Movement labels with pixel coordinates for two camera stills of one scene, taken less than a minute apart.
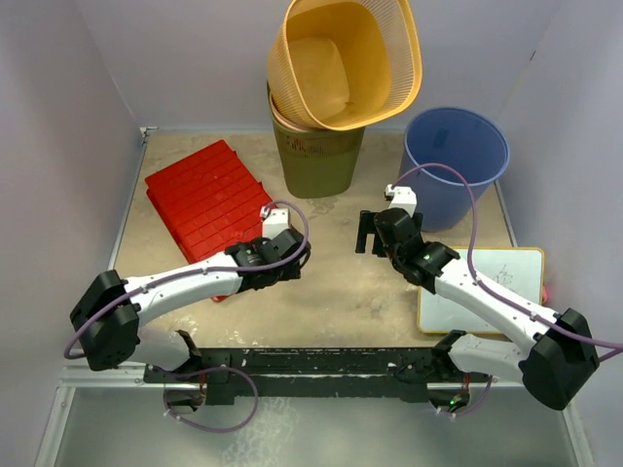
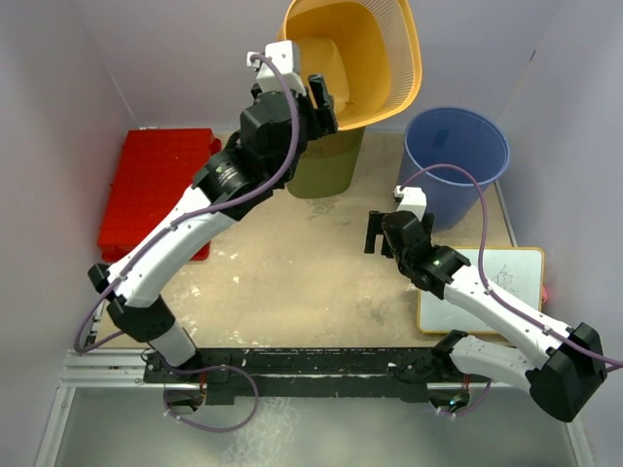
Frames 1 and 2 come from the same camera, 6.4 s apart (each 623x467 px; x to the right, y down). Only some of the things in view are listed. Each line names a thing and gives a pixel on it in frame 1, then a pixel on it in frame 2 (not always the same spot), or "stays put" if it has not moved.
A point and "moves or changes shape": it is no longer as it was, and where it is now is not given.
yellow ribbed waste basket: x=334 y=64 stays put
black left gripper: x=289 y=272 to x=320 y=118
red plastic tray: x=209 y=202 moves or changes shape
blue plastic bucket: x=465 y=139 stays put
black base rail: x=324 y=375 stays put
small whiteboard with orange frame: x=520 y=270 stays put
